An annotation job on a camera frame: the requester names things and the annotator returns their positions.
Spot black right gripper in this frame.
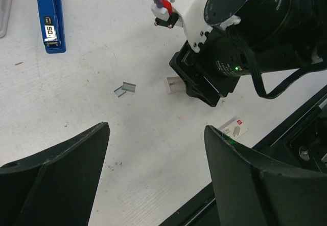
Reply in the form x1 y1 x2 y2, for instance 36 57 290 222
169 41 238 107

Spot blue and black stapler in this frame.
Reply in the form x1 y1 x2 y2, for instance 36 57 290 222
37 0 66 54

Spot small staple strip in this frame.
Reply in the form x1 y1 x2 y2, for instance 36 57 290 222
114 86 127 98

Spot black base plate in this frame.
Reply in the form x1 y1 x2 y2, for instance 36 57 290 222
163 88 326 225

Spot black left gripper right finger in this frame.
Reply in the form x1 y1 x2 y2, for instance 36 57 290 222
204 125 326 225

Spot small staple box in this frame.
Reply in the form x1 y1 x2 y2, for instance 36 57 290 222
218 117 248 140

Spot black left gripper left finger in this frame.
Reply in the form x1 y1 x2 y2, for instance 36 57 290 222
1 122 110 225

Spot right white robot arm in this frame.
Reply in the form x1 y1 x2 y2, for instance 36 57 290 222
170 0 326 107

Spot white stapler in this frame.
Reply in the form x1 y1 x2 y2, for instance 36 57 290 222
0 0 12 38

